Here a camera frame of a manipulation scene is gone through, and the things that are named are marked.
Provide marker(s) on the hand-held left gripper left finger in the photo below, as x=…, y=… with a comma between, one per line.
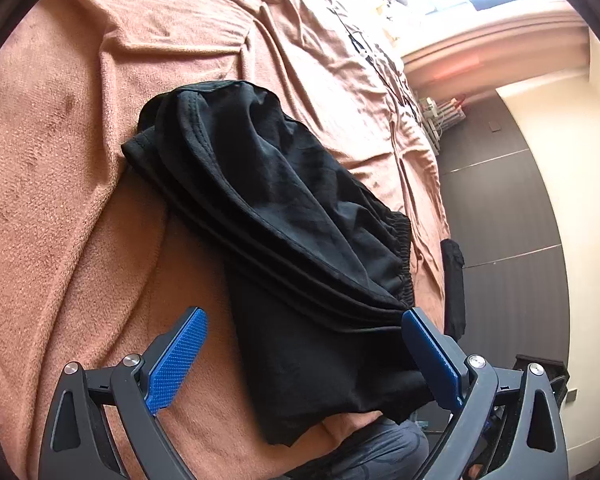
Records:
x=177, y=355

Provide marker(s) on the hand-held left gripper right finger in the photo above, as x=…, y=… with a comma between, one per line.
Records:
x=432, y=355

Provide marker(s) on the black pants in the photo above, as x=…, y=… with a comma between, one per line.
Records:
x=290, y=240

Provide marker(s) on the stack of folded black clothes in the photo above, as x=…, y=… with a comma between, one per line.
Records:
x=452, y=285

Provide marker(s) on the person's right leg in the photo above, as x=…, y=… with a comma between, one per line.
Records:
x=375, y=452

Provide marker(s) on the brown blanket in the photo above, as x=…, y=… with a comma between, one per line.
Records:
x=55, y=185

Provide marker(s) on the pink curtain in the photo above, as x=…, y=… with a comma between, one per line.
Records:
x=480, y=55

